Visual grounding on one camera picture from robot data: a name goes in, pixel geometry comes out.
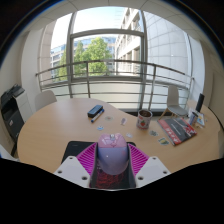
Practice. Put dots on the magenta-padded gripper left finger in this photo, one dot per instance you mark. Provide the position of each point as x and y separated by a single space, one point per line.
75 166

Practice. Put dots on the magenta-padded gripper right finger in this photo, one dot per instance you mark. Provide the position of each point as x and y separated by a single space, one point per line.
150 166

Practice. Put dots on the pink and lilac computer mouse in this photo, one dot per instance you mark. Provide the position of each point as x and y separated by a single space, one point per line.
113 155

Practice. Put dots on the black mouse pad red print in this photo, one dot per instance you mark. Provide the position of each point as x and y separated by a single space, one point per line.
71 148

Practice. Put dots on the green paper card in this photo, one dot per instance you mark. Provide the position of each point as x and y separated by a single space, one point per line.
163 141

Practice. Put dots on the small pale paper card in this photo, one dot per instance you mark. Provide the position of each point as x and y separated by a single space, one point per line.
153 133

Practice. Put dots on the red and black magazine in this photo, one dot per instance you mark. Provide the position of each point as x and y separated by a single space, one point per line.
176 130

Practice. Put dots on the small blue sticker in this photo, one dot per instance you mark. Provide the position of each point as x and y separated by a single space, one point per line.
100 128

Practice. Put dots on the strawberry print mug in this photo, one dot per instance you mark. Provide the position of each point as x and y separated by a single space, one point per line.
144 120

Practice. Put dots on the small pale sticker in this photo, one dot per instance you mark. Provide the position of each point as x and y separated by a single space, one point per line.
123 121

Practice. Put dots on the blue whiteboard marker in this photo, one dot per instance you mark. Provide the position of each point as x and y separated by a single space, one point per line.
97 116

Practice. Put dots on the small round sticker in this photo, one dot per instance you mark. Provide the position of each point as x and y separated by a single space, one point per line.
109 118

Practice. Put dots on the black whiteboard eraser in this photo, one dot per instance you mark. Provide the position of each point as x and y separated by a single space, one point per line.
95 110

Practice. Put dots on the small printed can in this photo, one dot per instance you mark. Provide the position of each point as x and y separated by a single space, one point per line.
193 119

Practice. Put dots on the white shell chair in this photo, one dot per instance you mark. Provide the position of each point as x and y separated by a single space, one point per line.
45 100
174 101

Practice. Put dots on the light blue booklet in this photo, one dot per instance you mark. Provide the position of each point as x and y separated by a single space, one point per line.
201 120

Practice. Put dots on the black upright speaker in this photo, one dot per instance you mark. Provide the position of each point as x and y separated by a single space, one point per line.
200 102

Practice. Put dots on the black and white office printer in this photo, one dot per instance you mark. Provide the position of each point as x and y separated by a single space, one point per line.
13 113

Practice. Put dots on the grey metal balcony railing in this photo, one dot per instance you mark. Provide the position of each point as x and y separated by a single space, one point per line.
113 62

